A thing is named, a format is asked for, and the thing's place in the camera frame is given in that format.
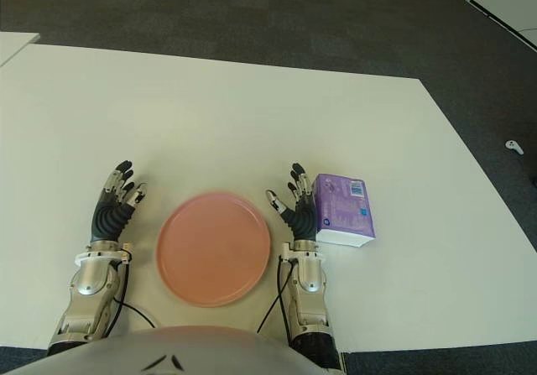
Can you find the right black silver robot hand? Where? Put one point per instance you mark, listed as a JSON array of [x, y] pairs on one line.
[[304, 220]]

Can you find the purple tissue paper pack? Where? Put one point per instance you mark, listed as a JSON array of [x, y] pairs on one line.
[[344, 207]]

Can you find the pink round plate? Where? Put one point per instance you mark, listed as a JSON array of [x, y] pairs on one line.
[[214, 249]]

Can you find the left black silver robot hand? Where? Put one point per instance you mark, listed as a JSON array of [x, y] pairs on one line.
[[109, 220]]

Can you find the white side table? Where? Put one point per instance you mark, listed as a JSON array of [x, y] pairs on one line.
[[14, 45]]

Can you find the white handheld controller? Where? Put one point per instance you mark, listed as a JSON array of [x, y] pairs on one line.
[[513, 146]]

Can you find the silver robot torso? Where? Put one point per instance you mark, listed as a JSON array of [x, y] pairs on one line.
[[189, 350]]

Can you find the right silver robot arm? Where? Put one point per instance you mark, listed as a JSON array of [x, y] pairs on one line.
[[308, 274]]

